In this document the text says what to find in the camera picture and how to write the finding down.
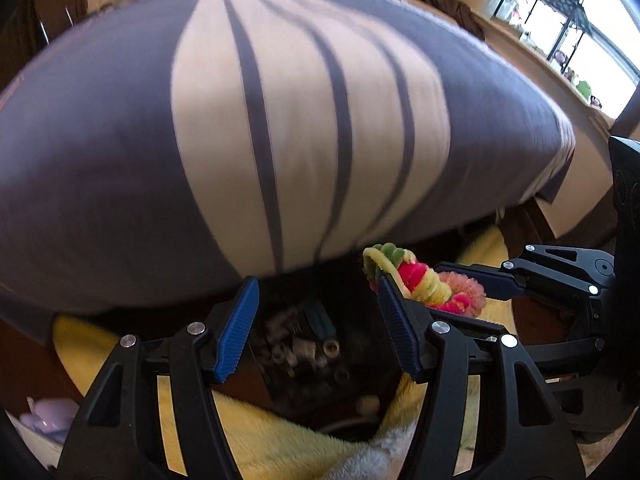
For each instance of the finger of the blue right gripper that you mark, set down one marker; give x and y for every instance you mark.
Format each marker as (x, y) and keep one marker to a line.
(499, 283)

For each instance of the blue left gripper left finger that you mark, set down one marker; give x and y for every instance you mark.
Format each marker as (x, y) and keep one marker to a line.
(233, 322)

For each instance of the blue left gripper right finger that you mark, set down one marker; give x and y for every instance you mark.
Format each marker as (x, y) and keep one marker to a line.
(405, 337)

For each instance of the colourful pipe cleaner bundle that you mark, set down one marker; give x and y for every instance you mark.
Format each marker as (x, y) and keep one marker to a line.
(447, 291)

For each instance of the black trash bin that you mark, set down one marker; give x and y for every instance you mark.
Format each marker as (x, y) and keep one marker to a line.
(324, 355)

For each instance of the cream fluffy blanket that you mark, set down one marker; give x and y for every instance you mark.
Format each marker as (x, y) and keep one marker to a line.
(264, 445)

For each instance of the lavender plastic object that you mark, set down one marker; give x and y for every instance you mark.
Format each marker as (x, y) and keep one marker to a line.
(51, 418)

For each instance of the blue white striped bedspread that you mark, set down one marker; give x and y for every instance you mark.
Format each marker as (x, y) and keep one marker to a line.
(164, 149)

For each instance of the wooden wardrobe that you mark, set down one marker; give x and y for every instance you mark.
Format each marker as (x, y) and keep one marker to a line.
(27, 26)

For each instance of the window frame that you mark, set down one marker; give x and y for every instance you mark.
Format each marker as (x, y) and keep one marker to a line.
(593, 44)

